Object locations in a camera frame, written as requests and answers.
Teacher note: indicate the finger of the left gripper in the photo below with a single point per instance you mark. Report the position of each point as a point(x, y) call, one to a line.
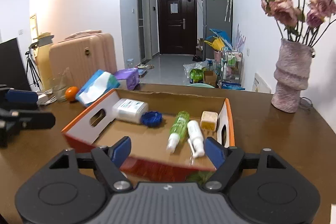
point(33, 119)
point(21, 100)

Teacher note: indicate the dark entrance door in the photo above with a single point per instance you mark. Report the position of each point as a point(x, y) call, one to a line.
point(177, 27)

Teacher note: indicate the pink textured vase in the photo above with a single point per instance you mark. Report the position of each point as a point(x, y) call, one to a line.
point(292, 74)

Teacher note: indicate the black paper bag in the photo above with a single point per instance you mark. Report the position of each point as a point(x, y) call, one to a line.
point(12, 72)

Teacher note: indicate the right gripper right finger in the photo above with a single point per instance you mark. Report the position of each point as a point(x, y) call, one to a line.
point(229, 163)

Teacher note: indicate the large white plastic bottle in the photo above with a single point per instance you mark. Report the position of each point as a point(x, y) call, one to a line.
point(128, 110)

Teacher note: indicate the red cardboard box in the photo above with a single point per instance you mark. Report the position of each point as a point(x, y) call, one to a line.
point(149, 159)

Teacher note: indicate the camera tripod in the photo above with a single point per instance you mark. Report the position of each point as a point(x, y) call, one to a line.
point(30, 68)

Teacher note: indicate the green spray bottle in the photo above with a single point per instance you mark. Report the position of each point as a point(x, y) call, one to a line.
point(177, 131)

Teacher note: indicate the orange fruit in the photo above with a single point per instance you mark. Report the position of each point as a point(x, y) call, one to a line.
point(70, 93)

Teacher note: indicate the wire storage rack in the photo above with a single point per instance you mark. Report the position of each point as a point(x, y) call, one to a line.
point(231, 69)

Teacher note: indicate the small white spray bottle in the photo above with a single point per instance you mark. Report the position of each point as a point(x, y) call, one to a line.
point(195, 140)

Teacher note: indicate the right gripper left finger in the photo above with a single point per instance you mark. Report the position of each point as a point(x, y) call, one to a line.
point(106, 162)

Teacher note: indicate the beige square soap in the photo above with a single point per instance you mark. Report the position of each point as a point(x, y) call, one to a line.
point(209, 121)

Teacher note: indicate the blue round lid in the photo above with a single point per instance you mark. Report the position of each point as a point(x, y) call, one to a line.
point(151, 119)

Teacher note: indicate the pink ribbed suitcase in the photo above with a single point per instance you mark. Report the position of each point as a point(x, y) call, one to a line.
point(80, 55)

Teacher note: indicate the grey refrigerator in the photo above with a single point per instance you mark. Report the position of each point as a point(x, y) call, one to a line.
point(217, 15)

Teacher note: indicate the yellow thermos jug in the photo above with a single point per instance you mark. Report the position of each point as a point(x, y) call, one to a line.
point(41, 49)

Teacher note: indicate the purple wipes pack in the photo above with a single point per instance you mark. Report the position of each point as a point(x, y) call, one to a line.
point(127, 78)

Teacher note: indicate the blue tissue pack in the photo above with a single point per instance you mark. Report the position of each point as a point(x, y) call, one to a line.
point(100, 83)

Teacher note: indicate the clear drinking glass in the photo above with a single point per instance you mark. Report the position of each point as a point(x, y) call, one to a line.
point(60, 83)

